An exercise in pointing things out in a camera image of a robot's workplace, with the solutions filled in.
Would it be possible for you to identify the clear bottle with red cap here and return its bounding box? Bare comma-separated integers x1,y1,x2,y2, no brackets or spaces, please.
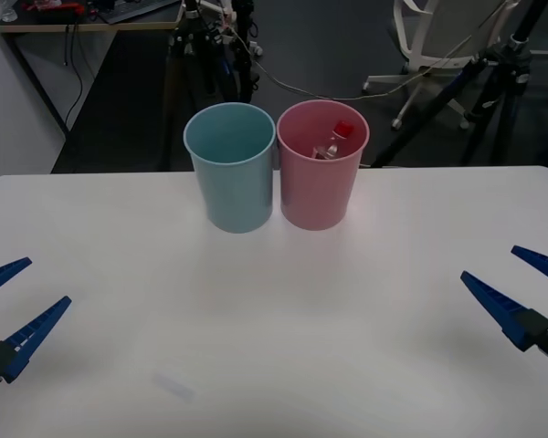
311,119,355,162

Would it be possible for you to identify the large black tripod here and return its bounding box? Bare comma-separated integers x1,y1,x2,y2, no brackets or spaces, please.
369,0,548,170

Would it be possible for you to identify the pink plastic bin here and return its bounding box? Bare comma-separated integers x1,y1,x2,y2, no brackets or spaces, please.
275,99,372,232

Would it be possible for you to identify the pale blue plastic bin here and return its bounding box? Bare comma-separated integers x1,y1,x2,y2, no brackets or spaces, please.
183,101,277,235

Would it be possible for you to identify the white office chair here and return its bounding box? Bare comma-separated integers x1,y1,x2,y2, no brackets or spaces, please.
362,0,511,131

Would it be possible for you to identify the dark desk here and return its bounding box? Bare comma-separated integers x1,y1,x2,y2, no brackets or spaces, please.
0,0,186,138

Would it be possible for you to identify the red tool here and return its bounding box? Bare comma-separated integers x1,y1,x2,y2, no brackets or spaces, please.
21,0,86,16

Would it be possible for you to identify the black keyboard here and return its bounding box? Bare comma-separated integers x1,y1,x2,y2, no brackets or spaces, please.
97,0,182,26

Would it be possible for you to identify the black hanging cable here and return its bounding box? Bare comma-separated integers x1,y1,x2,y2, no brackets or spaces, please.
63,22,85,134

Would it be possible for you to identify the black tripod with blue straps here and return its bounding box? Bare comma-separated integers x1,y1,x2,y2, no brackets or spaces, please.
161,0,262,172

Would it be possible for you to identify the pale floor cable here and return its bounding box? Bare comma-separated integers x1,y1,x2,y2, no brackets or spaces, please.
216,0,511,101

